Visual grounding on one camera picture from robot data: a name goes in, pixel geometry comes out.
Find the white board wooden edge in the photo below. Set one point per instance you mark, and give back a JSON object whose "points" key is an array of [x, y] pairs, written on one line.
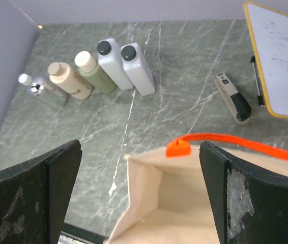
{"points": [[268, 31]]}

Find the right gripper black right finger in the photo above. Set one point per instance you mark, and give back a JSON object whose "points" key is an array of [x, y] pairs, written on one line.
{"points": [[249, 203]]}

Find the beige canvas tote bag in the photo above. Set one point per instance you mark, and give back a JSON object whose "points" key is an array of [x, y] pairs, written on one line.
{"points": [[168, 198]]}

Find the black marker pen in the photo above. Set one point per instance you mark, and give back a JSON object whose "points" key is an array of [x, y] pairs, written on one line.
{"points": [[260, 97]]}

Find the beige cap bottle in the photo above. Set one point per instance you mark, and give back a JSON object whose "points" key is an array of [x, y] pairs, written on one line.
{"points": [[89, 68]]}

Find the white bottle grey cap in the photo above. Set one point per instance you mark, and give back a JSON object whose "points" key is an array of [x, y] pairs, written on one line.
{"points": [[110, 60], [137, 69]]}

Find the small grey black device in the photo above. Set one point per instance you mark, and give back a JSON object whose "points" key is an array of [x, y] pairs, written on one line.
{"points": [[234, 100]]}

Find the small white cap bottle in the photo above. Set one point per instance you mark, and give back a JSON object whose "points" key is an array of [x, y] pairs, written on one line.
{"points": [[25, 79]]}

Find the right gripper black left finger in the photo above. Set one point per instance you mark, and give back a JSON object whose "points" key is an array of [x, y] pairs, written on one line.
{"points": [[35, 194]]}

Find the aluminium rail frame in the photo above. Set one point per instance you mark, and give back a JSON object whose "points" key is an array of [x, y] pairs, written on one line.
{"points": [[82, 235]]}

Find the beige round lid bottle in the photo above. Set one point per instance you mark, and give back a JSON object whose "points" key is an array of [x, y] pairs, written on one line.
{"points": [[64, 76]]}

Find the clear silver top bottle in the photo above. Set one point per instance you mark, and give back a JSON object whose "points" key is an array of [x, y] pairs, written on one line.
{"points": [[47, 92]]}

